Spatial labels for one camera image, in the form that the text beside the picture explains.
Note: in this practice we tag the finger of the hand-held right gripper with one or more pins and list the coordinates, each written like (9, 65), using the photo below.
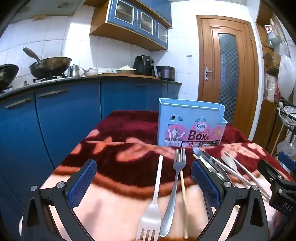
(269, 170)
(286, 158)

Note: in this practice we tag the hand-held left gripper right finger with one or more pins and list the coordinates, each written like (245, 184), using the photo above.
(205, 185)

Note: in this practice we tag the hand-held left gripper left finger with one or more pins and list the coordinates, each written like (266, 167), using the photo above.
(83, 183)

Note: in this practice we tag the white chopstick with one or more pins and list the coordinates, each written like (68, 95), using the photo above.
(240, 165)
(222, 165)

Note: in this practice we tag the wooden chopstick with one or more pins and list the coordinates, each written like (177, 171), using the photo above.
(184, 208)
(196, 156)

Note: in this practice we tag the white plastic spoon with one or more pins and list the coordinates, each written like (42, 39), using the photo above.
(229, 163)

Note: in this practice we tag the metal table knife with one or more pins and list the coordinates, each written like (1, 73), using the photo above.
(197, 152)

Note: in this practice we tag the metal fork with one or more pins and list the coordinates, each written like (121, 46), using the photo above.
(170, 208)

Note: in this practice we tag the white plastic fork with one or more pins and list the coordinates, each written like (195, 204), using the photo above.
(150, 220)

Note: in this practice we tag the light blue utensil box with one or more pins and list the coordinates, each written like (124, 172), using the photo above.
(185, 115)

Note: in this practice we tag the blue base cabinets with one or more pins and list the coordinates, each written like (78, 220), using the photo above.
(69, 120)

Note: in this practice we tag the red printed blanket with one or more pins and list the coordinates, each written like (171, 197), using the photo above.
(129, 129)

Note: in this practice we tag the red and white bag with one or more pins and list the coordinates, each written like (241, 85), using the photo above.
(271, 88)

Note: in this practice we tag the white plastic bag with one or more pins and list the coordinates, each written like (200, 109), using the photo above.
(286, 76)

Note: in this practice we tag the cardboard box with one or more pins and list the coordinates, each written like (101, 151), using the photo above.
(270, 58)

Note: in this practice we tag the gas stove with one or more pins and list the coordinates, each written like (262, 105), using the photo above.
(48, 78)

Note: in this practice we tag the white bowl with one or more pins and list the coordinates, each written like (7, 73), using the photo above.
(90, 72)

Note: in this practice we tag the metal kettle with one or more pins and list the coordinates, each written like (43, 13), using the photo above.
(74, 71)

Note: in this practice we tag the dark rice cooker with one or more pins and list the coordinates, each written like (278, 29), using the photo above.
(166, 73)

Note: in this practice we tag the metal bowl with food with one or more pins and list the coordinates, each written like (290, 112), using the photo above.
(126, 69)

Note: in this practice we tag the black air fryer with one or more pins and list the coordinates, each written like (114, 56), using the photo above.
(143, 64)

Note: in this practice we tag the black wok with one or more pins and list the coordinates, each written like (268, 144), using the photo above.
(7, 74)

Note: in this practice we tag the wooden door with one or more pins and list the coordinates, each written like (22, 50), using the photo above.
(208, 41)

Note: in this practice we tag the wooden shelf unit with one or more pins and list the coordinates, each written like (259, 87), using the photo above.
(262, 14)

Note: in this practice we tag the grey range hood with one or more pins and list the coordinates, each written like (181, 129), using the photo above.
(50, 9)

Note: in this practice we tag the white wall switch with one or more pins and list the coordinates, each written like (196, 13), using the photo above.
(189, 53)

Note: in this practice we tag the blue wall cabinet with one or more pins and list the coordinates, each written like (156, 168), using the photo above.
(129, 14)

